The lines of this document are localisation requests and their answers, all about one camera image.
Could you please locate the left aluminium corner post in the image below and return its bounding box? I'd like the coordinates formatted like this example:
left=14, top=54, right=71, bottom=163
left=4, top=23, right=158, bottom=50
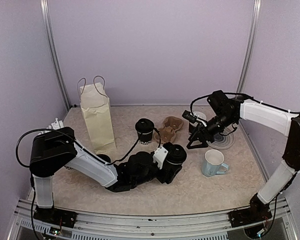
left=40, top=0, right=72, bottom=111

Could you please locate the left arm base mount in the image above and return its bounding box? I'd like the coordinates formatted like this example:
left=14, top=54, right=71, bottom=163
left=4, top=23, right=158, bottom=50
left=32, top=195, right=78, bottom=229

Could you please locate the stack of black lids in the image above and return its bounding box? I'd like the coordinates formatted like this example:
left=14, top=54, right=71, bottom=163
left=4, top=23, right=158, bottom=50
left=97, top=154, right=111, bottom=164

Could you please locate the brown pulp cup carrier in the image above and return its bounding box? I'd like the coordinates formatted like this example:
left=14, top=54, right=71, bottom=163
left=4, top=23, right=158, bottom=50
left=158, top=116, right=184, bottom=143

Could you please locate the black plastic cup lid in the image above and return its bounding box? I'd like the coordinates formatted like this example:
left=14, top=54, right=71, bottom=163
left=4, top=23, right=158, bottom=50
left=135, top=118, right=155, bottom=134

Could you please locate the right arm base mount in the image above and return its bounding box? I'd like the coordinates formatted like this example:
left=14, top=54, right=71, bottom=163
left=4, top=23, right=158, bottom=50
left=228, top=193, right=273, bottom=228

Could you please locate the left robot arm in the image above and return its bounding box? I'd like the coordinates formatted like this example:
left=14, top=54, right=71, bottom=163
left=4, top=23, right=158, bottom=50
left=16, top=127, right=187, bottom=223

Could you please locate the right aluminium corner post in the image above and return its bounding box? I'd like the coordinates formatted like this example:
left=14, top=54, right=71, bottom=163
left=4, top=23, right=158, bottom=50
left=236, top=0, right=262, bottom=93

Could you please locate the stack of paper cups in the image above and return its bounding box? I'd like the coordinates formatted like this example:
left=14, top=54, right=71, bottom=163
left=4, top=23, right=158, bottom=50
left=188, top=111, right=207, bottom=135

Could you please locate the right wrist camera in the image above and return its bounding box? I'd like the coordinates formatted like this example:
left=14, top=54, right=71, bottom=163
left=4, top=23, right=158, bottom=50
left=182, top=110, right=207, bottom=127

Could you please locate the light blue ceramic mug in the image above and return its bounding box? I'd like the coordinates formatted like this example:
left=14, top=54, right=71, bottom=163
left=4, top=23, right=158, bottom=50
left=201, top=149, right=229, bottom=177

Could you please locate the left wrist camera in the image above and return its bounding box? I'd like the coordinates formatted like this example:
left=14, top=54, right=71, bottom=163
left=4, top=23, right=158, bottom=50
left=153, top=146, right=168, bottom=170

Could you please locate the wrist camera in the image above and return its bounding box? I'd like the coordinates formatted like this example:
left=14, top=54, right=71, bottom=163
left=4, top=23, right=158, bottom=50
left=153, top=146, right=168, bottom=170
left=182, top=110, right=207, bottom=127

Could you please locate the aluminium front rail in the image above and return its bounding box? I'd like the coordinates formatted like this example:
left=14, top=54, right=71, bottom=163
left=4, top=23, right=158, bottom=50
left=6, top=199, right=299, bottom=240

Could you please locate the grey swirl silicone lid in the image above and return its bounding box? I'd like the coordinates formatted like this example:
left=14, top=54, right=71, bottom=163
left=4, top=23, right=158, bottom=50
left=208, top=128, right=235, bottom=150

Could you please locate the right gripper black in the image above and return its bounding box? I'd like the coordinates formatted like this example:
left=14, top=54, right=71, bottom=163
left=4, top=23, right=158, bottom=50
left=187, top=111, right=237, bottom=149

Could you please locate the bundle of white straws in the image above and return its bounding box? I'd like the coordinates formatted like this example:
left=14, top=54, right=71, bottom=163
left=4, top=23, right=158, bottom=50
left=40, top=117, right=64, bottom=134

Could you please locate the beige paper bag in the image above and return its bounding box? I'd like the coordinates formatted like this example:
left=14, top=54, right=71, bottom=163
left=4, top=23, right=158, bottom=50
left=77, top=75, right=116, bottom=154

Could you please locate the aluminium corner post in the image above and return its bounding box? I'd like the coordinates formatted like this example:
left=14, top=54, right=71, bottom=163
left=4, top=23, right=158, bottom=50
left=236, top=0, right=262, bottom=93
left=40, top=0, right=72, bottom=111

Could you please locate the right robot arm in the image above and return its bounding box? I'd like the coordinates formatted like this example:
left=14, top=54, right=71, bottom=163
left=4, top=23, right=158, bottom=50
left=182, top=90, right=300, bottom=222

